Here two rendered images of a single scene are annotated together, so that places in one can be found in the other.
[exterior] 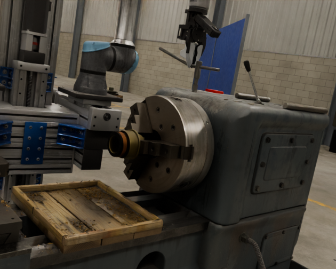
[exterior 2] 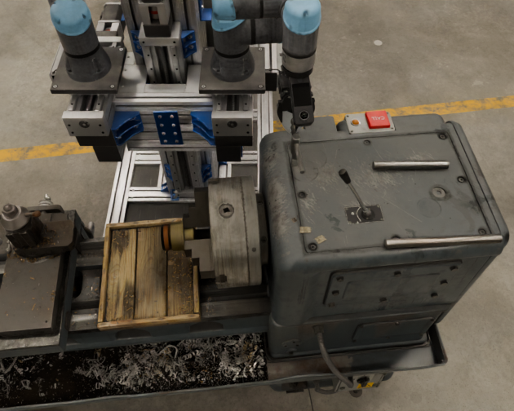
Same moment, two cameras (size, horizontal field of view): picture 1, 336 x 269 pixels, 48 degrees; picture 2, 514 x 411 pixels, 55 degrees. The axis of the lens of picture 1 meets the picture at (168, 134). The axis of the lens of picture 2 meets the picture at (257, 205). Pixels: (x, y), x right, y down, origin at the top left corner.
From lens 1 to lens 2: 1.28 m
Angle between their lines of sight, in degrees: 54
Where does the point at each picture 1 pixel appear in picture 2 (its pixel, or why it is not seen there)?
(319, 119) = (468, 254)
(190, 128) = (222, 259)
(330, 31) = not seen: outside the picture
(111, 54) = (247, 30)
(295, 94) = not seen: outside the picture
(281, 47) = not seen: outside the picture
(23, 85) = (154, 58)
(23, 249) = (51, 344)
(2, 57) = (130, 20)
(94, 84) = (227, 69)
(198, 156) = (236, 280)
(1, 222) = (37, 325)
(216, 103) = (279, 223)
